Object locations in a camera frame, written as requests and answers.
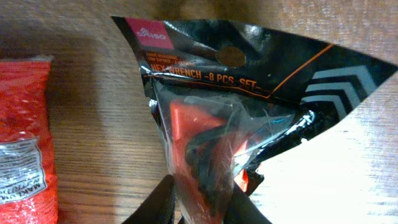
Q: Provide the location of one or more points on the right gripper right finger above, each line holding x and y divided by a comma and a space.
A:
242, 211

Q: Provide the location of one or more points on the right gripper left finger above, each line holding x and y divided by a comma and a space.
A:
158, 207

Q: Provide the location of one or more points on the silver foil snack packet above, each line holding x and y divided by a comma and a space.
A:
228, 95

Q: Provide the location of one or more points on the red snack bag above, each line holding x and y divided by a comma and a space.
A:
28, 176

